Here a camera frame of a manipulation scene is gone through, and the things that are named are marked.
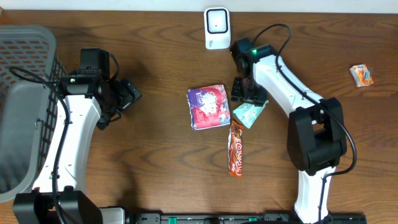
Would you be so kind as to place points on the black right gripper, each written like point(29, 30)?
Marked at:
point(249, 94)

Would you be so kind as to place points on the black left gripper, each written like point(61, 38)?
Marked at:
point(125, 96)

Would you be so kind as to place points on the teal snack packet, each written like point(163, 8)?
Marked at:
point(248, 113)

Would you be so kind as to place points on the purple red snack packet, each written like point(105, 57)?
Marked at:
point(209, 107)

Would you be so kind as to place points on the orange red chocolate bar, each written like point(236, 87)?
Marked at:
point(235, 149)

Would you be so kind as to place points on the small orange snack packet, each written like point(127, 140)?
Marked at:
point(362, 75)

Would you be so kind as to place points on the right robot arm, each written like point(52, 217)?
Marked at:
point(315, 142)

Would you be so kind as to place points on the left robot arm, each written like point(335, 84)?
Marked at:
point(85, 102)

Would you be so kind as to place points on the white barcode scanner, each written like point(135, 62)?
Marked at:
point(217, 28)

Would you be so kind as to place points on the grey plastic basket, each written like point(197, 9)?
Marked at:
point(28, 110)

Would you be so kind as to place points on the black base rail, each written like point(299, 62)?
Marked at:
point(283, 218)

